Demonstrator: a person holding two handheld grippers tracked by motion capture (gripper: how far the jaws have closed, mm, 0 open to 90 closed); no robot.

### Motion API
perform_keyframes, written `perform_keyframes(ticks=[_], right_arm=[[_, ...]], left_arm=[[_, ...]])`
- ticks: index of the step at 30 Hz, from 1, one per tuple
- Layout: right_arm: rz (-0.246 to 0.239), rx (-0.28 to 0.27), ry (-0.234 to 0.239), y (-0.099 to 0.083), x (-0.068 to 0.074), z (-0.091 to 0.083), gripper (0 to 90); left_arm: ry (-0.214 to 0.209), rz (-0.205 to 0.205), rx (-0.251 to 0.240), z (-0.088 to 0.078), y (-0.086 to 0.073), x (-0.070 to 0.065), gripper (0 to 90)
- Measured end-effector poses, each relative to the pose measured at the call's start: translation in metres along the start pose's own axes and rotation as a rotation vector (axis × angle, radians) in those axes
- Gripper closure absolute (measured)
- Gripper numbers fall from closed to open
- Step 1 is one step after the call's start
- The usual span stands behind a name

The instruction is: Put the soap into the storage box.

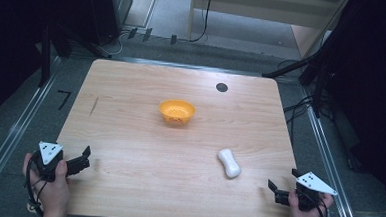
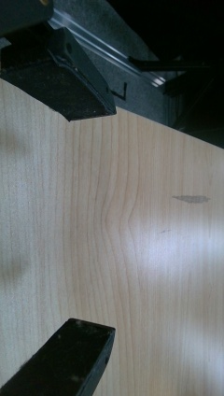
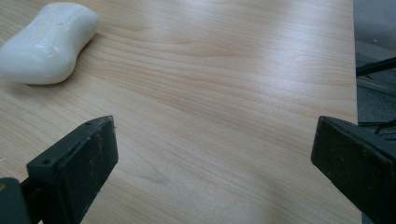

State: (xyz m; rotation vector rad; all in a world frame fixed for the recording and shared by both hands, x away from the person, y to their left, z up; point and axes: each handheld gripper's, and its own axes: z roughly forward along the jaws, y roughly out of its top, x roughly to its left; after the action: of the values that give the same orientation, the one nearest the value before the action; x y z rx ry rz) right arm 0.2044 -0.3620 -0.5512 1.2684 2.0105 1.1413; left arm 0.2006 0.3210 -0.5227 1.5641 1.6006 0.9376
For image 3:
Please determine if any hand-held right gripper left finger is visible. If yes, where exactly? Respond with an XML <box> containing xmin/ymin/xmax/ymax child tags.
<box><xmin>20</xmin><ymin>115</ymin><xmax>120</xmax><ymax>224</ymax></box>

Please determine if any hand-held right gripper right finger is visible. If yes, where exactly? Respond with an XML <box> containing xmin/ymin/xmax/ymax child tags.
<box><xmin>310</xmin><ymin>116</ymin><xmax>396</xmax><ymax>224</ymax></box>

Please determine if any white soap bar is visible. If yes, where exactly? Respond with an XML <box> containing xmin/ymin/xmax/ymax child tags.
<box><xmin>0</xmin><ymin>2</ymin><xmax>100</xmax><ymax>86</ymax></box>

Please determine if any black metal stand leg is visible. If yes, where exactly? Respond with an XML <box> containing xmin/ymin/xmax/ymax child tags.
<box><xmin>355</xmin><ymin>56</ymin><xmax>396</xmax><ymax>77</ymax></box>

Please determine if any black cable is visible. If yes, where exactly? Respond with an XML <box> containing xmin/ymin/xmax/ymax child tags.
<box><xmin>358</xmin><ymin>119</ymin><xmax>396</xmax><ymax>138</ymax></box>

